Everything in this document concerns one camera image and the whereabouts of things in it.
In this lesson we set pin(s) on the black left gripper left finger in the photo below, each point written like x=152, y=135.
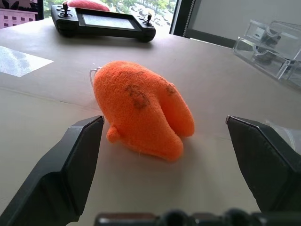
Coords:
x=54, y=179

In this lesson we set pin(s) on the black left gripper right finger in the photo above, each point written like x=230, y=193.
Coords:
x=270, y=169

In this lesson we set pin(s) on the clear plastic bag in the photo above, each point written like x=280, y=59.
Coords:
x=283, y=134

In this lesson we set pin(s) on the orange plush toy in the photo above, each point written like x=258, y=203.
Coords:
x=141, y=113

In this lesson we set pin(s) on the clear acrylic drawer organizer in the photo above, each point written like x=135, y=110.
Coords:
x=270, y=49

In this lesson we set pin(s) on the white board panel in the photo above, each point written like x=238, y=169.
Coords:
x=235, y=16

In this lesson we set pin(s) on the black handheld controller with screen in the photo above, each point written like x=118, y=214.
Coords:
x=105, y=26

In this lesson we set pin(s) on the laptop with pink screen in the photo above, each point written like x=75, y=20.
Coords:
x=16, y=18

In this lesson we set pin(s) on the red rounded object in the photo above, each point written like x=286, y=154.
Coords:
x=89, y=4

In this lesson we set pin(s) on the black window frame post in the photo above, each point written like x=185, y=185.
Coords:
x=182, y=16

